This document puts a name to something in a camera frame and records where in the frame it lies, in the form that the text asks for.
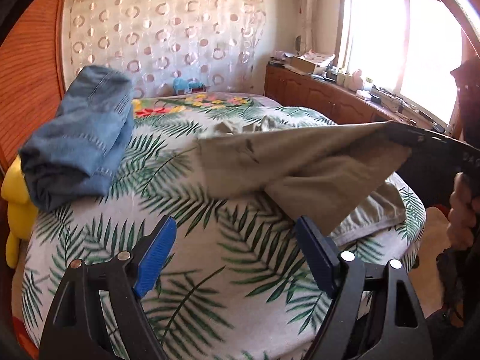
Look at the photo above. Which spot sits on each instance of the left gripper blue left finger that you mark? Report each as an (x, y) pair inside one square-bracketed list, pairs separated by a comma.
[(150, 254)]

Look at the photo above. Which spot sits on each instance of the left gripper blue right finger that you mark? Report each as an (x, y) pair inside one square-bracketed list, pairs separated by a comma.
[(320, 253)]

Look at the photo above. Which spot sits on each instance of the grey-green pants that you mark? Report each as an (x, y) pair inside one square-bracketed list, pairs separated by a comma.
[(337, 175)]

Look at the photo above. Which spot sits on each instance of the person's right hand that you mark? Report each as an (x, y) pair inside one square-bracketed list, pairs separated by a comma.
[(462, 215)]

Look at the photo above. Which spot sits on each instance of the palm leaf bed sheet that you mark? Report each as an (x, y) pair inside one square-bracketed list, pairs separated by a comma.
[(235, 284)]

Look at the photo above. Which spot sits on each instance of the wooden sideboard cabinet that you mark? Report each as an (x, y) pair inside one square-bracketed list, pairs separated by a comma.
[(337, 103)]

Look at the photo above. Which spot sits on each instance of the pink bottle on cabinet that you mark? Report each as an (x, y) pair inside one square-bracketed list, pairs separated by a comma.
[(357, 82)]

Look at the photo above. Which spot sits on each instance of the folded blue jeans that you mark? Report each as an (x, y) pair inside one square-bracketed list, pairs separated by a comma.
[(78, 152)]

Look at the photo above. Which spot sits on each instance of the yellow plush toy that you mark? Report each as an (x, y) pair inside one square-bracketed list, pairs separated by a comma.
[(21, 212)]

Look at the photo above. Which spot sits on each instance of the floral bed cover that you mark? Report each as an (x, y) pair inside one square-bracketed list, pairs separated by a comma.
[(202, 101)]

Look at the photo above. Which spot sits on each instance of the cardboard box on cabinet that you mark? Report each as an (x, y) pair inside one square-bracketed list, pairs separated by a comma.
[(312, 62)]

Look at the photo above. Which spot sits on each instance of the blue toy at bedhead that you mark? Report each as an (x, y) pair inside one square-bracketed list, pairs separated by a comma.
[(182, 86)]

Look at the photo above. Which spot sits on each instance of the wooden louvered wardrobe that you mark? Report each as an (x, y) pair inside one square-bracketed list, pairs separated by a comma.
[(32, 79)]

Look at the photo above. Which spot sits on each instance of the side window curtain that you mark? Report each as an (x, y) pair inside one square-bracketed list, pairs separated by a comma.
[(307, 25)]

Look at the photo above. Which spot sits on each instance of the pink circle pattern curtain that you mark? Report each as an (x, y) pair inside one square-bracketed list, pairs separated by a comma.
[(211, 43)]

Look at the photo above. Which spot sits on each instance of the window with wooden frame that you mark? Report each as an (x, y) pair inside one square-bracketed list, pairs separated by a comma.
[(407, 47)]

